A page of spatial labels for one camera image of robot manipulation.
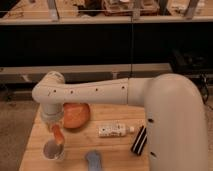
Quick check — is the black cable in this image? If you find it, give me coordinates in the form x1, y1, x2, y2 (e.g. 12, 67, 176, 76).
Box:
198, 73, 211, 101

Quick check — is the black white striped block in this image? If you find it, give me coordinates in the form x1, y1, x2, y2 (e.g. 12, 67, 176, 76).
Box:
131, 126, 147, 156

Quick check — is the orange ceramic bowl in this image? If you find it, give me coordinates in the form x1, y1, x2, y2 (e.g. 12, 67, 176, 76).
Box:
63, 103, 90, 129

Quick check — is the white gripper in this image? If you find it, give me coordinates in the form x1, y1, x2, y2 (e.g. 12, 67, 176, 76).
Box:
40, 112, 65, 142

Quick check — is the clear plastic bottle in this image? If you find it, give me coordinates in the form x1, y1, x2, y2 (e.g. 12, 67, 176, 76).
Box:
98, 123, 135, 138

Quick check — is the black device on shelf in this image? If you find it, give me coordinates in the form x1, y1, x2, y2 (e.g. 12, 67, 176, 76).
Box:
169, 50, 213, 75

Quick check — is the blue cloth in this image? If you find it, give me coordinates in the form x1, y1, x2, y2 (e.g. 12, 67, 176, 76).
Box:
85, 150, 103, 171

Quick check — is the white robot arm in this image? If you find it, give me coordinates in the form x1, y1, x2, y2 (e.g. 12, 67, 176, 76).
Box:
32, 71, 208, 171

